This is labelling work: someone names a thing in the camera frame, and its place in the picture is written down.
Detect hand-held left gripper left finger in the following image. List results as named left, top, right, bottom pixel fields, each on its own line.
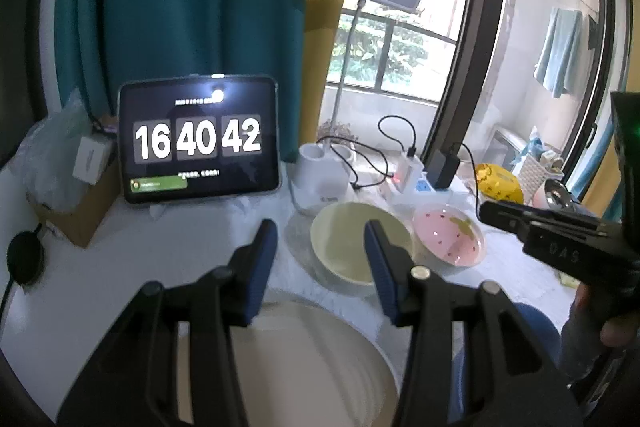
left=57, top=219, right=278, bottom=427

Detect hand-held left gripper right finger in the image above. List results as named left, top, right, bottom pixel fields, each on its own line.
left=364, top=219, right=583, bottom=427

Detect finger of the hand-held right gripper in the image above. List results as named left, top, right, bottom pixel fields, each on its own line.
left=478, top=199, right=608, bottom=238

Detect cream bowl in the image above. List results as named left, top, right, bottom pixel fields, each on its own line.
left=310, top=202, right=417, bottom=299

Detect pink strawberry bowl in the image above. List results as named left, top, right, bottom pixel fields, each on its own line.
left=412, top=203, right=487, bottom=268

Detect blue bowl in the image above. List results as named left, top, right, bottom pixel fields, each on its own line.
left=447, top=302, right=562, bottom=425

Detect beige plate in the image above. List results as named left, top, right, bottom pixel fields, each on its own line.
left=175, top=302, right=399, bottom=427

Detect person's right hand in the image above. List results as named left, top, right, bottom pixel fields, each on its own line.
left=559, top=282, right=640, bottom=376

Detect yellow packet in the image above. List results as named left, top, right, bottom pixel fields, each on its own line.
left=475, top=163, right=525, bottom=206

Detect white textured tablecloth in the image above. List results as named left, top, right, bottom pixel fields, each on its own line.
left=220, top=189, right=576, bottom=358

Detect white power strip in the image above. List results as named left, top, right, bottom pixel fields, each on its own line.
left=380, top=172, right=478, bottom=208

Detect steel bowl with pink outside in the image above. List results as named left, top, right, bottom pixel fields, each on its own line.
left=531, top=178, right=580, bottom=212

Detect white basket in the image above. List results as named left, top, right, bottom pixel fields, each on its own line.
left=520, top=152, right=564, bottom=192

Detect blue plastic bag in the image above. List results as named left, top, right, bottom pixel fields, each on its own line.
left=520, top=127, right=544, bottom=158

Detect black power adapter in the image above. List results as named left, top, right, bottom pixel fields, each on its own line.
left=431, top=150, right=461, bottom=190

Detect white charger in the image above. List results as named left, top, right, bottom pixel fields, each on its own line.
left=397, top=155, right=425, bottom=194

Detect tablet with clock display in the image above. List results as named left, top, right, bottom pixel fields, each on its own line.
left=117, top=75, right=282, bottom=206

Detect light blue hanging towel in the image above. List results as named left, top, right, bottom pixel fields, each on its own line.
left=532, top=7, right=586, bottom=99

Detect cardboard box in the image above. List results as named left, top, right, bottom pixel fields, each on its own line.
left=32, top=142, right=123, bottom=249

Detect small white box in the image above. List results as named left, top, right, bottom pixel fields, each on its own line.
left=72, top=137, right=112, bottom=184

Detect yellow curtain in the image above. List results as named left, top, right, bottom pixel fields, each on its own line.
left=287, top=0, right=367, bottom=158

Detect black balcony railing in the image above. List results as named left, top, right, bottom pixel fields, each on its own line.
left=337, top=9, right=458, bottom=50

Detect black round puck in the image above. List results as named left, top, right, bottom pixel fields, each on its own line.
left=6, top=231, right=48, bottom=285

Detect clear plastic bag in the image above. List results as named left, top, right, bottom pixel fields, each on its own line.
left=17, top=89, right=108, bottom=208

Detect black adapter cable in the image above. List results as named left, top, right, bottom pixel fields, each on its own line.
left=450, top=142, right=477, bottom=196

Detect black charger cable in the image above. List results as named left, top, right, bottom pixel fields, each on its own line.
left=350, top=115, right=418, bottom=191

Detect black window frame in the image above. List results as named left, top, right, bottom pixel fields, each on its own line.
left=422, top=0, right=526, bottom=168

